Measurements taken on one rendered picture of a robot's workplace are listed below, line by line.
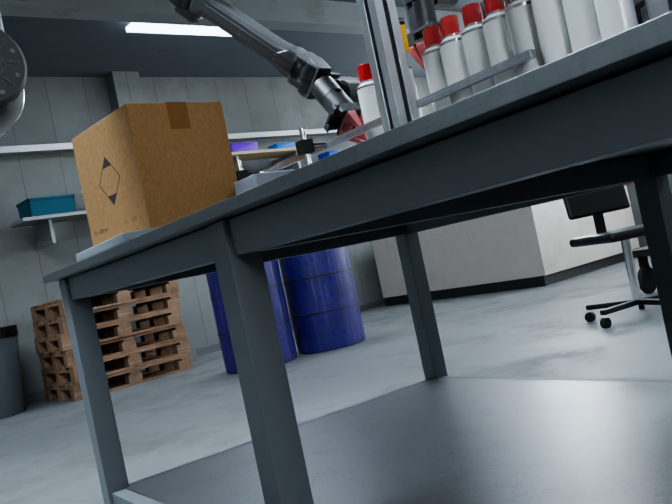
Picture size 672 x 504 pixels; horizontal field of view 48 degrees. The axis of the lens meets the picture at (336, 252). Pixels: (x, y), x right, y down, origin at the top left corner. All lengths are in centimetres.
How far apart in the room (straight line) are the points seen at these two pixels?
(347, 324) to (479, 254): 279
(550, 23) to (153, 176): 86
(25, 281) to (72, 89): 204
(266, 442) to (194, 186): 66
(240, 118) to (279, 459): 808
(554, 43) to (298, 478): 79
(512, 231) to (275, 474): 718
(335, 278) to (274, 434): 496
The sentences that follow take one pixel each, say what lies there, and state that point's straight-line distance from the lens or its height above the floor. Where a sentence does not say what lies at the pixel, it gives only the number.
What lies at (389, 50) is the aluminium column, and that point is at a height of 103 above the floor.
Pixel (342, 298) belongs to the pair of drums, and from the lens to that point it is 619.
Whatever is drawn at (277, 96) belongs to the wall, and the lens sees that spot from 961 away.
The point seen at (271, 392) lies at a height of 52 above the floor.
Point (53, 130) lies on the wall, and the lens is 812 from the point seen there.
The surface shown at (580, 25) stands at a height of 97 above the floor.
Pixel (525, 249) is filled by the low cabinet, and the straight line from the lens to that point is 823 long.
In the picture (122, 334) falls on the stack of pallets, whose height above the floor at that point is 46.
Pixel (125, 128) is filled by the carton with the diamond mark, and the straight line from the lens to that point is 167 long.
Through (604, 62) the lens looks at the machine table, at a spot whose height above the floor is 81.
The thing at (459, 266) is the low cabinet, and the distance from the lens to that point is 882.
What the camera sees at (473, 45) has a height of 101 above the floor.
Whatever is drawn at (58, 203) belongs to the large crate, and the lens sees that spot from 737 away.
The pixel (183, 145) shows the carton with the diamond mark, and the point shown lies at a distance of 170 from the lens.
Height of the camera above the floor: 71
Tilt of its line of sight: 1 degrees up
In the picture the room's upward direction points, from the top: 12 degrees counter-clockwise
